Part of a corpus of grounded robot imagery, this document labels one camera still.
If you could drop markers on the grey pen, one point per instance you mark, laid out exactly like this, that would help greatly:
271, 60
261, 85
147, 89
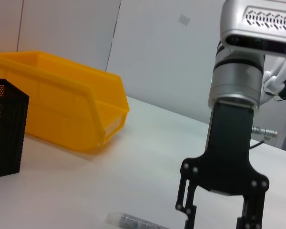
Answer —
128, 220

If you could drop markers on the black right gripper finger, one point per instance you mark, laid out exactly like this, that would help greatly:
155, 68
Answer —
189, 214
252, 210

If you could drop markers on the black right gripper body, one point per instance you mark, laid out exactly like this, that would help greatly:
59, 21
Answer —
228, 148

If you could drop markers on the black mesh pen holder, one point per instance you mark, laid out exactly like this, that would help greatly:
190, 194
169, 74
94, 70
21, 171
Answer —
7, 143

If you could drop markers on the yellow plastic bin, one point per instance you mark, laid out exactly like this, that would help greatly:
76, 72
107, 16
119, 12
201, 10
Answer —
62, 107

